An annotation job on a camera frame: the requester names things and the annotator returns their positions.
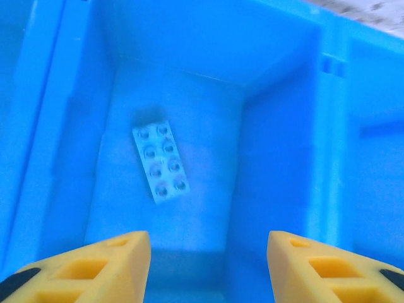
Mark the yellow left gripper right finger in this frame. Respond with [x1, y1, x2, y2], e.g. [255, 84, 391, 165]
[266, 230, 404, 303]

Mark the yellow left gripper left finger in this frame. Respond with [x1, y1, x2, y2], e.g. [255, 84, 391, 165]
[0, 230, 150, 303]

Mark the blue two-by-four lego brick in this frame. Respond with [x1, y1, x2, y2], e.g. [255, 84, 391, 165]
[131, 121, 191, 206]

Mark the blue three-compartment plastic bin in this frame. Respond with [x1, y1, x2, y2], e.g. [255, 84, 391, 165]
[0, 0, 404, 303]

